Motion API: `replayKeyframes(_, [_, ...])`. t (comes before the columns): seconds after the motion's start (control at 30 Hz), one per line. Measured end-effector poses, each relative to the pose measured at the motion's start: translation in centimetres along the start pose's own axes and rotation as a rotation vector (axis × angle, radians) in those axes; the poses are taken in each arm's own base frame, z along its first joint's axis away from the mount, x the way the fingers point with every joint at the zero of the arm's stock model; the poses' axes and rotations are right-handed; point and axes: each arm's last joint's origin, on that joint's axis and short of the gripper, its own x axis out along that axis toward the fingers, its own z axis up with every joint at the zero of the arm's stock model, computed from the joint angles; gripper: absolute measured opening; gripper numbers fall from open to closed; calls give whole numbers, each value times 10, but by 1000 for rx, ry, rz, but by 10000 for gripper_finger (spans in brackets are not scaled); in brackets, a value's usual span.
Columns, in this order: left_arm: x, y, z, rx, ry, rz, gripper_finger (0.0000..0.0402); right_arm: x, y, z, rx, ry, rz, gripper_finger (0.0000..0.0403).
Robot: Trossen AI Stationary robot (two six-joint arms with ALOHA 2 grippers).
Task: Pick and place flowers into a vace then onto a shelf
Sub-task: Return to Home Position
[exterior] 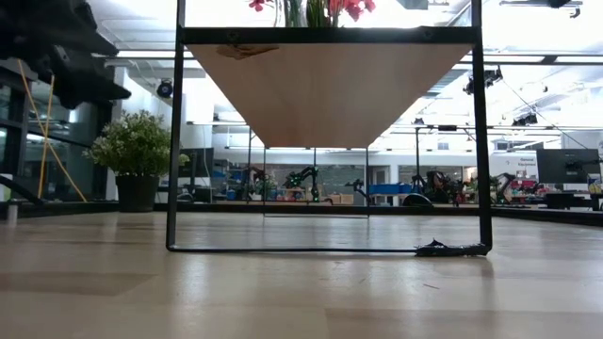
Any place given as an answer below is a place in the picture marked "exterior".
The red artificial flower bunch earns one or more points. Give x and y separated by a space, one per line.
256 4
353 7

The black pole rig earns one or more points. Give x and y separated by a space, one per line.
417 155

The cardboard box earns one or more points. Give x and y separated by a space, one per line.
339 198

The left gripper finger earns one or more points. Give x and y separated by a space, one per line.
85 80
70 28

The black computer monitor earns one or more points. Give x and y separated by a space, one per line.
567 165
195 162

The black tape wad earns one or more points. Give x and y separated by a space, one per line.
447 249

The black ceiling spotlight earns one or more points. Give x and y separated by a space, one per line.
525 120
485 80

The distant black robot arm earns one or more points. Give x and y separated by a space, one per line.
304 176

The long ceiling light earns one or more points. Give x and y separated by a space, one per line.
151 54

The potted green leafy plant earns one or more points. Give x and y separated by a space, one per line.
136 141

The round black ceiling camera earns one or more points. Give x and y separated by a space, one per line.
165 88

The white wall sign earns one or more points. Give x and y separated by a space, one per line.
526 165

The black desk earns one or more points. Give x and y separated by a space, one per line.
565 200

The small white post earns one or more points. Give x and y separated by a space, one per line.
12 212

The blue storage bin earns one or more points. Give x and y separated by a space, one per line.
391 188

